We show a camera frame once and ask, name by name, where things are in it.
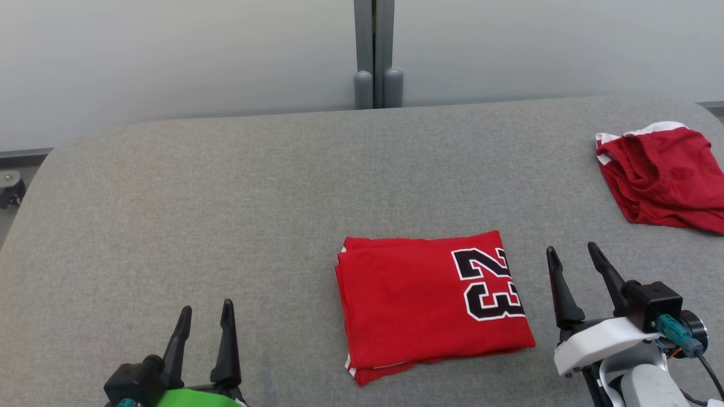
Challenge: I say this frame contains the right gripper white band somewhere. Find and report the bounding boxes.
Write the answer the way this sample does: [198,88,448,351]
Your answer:
[546,241,662,378]

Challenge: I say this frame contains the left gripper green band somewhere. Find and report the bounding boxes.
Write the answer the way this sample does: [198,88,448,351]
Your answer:
[154,298,251,407]

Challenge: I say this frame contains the red shorts with white band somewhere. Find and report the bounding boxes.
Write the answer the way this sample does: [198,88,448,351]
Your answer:
[595,121,724,236]

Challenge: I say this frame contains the red jersey with number 23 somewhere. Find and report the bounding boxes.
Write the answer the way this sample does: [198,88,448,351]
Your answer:
[335,230,537,388]

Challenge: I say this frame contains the right gripper black motor cylinder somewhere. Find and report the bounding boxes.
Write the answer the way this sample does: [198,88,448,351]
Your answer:
[676,310,709,354]

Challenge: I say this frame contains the grey fabric sofa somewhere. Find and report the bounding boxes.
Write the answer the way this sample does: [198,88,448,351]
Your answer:
[0,95,724,407]

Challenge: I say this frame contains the right black cable teal plug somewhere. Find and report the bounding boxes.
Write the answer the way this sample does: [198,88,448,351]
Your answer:
[656,315,724,397]

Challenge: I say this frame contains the grey metal wheeled frame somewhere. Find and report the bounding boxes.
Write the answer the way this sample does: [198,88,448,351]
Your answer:
[0,170,27,210]

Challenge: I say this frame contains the grey partition post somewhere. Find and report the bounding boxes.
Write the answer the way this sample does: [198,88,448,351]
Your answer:
[354,0,404,110]

